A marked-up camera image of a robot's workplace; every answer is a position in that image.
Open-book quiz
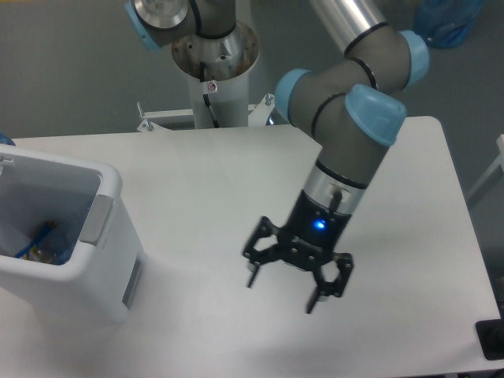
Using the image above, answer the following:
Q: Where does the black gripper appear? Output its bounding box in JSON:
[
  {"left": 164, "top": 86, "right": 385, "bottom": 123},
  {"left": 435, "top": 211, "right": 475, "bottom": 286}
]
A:
[{"left": 241, "top": 189, "right": 354, "bottom": 315}]

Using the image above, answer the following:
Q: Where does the clear plastic water bottle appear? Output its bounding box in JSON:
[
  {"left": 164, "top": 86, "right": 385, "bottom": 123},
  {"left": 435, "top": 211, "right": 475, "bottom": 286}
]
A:
[{"left": 41, "top": 202, "right": 91, "bottom": 265}]

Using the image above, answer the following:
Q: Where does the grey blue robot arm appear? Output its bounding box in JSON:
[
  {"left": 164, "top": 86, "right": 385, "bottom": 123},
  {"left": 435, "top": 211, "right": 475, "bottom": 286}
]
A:
[{"left": 125, "top": 1, "right": 429, "bottom": 311}]

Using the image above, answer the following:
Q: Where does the white trash can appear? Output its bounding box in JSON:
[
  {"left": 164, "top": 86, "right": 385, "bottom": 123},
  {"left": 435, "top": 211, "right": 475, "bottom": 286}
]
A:
[{"left": 1, "top": 145, "right": 146, "bottom": 324}]

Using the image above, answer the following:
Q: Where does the black clamp on table edge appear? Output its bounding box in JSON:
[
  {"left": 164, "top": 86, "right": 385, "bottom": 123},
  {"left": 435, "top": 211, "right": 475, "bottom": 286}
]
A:
[{"left": 475, "top": 319, "right": 503, "bottom": 361}]

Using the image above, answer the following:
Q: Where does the blue plastic bag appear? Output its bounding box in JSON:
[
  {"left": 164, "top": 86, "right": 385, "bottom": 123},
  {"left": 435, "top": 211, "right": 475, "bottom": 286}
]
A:
[{"left": 412, "top": 0, "right": 485, "bottom": 49}]

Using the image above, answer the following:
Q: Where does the blue yellow snack wrapper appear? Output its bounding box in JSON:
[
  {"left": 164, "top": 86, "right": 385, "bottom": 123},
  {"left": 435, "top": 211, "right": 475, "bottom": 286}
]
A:
[{"left": 14, "top": 220, "right": 57, "bottom": 263}]

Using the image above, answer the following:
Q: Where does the blue object at left edge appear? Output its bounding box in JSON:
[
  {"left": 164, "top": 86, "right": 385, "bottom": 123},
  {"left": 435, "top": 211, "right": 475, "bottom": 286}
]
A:
[{"left": 0, "top": 132, "right": 16, "bottom": 146}]

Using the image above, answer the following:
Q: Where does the white frame at right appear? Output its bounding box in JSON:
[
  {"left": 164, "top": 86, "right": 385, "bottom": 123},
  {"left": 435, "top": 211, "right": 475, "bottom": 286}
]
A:
[{"left": 466, "top": 135, "right": 503, "bottom": 209}]

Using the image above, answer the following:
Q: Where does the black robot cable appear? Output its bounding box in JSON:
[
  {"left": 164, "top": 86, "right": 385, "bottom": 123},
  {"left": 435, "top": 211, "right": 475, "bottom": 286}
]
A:
[{"left": 198, "top": 61, "right": 221, "bottom": 129}]

